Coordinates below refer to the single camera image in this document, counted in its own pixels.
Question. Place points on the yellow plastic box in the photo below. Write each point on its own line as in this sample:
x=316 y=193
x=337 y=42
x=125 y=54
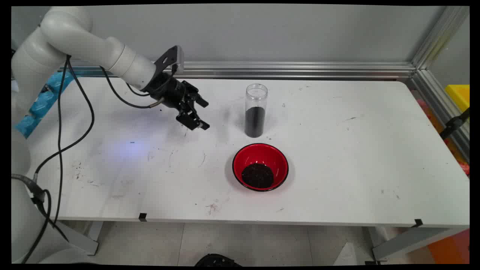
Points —
x=459 y=95

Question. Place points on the red bowl black rim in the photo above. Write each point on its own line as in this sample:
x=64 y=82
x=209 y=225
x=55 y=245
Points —
x=262 y=153

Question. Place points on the grey table leg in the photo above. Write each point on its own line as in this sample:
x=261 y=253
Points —
x=84 y=240
x=412 y=240

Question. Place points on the clear plastic jar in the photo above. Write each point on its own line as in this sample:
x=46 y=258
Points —
x=256 y=98

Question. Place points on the blue plastic bag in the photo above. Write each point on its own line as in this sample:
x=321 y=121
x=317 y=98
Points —
x=41 y=101

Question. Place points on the black clamp rod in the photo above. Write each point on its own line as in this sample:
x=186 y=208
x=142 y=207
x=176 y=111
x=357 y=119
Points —
x=453 y=123

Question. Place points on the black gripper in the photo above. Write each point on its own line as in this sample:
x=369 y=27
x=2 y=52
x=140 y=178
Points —
x=168 y=92

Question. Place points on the pink orange foam mat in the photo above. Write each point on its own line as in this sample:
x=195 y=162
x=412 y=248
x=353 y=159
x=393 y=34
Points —
x=425 y=108

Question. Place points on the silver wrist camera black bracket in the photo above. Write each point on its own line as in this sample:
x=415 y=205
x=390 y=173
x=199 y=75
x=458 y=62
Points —
x=170 y=60

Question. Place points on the long aluminium frame rail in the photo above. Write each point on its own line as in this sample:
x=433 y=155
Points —
x=318 y=70

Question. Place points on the aluminium frame post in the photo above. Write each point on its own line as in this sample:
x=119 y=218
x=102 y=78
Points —
x=438 y=33

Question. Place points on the short aluminium frame rail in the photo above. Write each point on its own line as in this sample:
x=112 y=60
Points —
x=438 y=101

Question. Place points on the black object on floor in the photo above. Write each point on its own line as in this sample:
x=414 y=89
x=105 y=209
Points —
x=217 y=260

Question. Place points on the black tape marker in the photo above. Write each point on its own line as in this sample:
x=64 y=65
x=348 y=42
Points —
x=142 y=217
x=417 y=223

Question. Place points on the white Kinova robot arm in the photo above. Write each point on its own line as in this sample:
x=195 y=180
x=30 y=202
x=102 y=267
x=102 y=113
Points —
x=75 y=37

